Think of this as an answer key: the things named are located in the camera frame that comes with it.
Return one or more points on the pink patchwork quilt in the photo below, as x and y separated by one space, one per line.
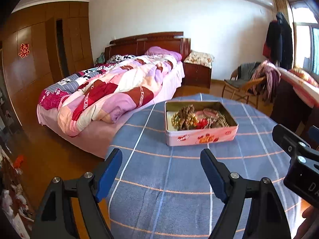
112 97

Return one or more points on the yellow curtain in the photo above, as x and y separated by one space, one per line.
281 2

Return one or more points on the dark hanging clothes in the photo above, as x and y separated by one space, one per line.
278 42

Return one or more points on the red tassel ornament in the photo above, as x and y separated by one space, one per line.
202 124

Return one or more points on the pink tin box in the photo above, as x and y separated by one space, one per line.
199 139

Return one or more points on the pink white desk cover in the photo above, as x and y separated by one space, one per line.
304 87

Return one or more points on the purple pillow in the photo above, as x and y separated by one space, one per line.
162 52

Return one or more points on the pink striped garment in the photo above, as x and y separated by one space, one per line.
268 77

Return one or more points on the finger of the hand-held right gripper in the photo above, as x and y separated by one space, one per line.
286 139
314 137

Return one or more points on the wooden bed headboard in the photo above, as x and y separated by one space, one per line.
139 44

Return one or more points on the dark wooden desk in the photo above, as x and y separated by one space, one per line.
289 109

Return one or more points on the wooden bed with quilts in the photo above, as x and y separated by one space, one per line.
99 137

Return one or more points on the red paper decoration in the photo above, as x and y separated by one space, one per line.
24 50

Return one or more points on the pink bangle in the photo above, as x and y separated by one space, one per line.
210 110

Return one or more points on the wooden wardrobe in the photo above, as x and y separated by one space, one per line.
37 74

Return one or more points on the wooden nightstand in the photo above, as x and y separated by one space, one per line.
197 76

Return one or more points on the floral cushion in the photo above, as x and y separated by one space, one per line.
199 57

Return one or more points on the teal bag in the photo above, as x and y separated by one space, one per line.
100 58

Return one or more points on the person's right hand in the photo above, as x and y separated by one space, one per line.
310 219

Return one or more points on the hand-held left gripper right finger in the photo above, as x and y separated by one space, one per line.
214 176

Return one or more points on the wicker chair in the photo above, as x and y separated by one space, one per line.
249 87

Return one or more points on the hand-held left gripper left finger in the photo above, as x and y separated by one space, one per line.
108 174

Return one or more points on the cluttered side shelf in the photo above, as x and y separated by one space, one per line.
15 199

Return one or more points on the blue plaid tablecloth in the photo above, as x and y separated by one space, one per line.
174 179

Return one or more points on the window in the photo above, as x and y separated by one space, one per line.
305 47

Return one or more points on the grey garment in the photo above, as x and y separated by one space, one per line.
245 72

